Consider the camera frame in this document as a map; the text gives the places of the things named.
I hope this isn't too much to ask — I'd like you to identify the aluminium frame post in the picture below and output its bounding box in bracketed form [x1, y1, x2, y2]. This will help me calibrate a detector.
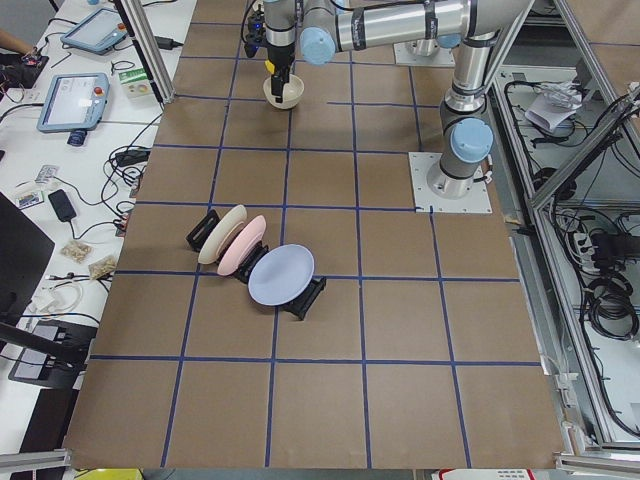
[114, 0, 175, 105]

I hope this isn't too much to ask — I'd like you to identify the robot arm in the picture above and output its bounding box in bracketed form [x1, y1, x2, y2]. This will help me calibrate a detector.
[263, 1, 531, 180]

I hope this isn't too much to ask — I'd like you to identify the pink plate in rack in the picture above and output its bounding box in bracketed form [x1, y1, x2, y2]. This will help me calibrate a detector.
[217, 215, 266, 276]

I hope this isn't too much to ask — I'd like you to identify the yellow lemon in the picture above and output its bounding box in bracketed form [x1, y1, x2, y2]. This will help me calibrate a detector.
[264, 60, 275, 75]

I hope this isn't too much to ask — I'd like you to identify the black dish rack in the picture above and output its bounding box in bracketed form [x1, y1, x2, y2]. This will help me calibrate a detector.
[186, 204, 327, 320]

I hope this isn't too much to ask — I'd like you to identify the black smartphone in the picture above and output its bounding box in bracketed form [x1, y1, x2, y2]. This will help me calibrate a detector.
[48, 189, 77, 222]

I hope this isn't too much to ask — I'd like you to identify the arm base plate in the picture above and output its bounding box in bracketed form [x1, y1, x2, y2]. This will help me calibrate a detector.
[394, 41, 455, 68]
[408, 152, 492, 215]

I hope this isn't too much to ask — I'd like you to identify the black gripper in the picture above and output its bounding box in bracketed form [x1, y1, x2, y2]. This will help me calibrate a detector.
[266, 43, 295, 103]

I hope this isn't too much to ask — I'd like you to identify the cream bowl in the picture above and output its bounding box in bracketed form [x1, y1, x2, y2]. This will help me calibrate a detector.
[263, 74, 304, 110]

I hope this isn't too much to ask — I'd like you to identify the blue teach pendant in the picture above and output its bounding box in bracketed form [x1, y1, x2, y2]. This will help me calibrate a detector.
[61, 8, 127, 55]
[37, 72, 110, 133]

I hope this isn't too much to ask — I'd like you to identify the light blue plate in rack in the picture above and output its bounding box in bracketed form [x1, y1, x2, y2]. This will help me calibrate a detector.
[248, 244, 315, 306]

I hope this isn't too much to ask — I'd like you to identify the cream plate in rack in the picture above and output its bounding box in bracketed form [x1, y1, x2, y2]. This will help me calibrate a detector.
[198, 204, 247, 265]

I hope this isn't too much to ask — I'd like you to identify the green white carton box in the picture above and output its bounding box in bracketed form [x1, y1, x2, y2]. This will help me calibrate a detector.
[118, 68, 153, 99]

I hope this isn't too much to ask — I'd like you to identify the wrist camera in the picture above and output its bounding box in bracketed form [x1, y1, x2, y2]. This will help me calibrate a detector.
[243, 8, 266, 58]

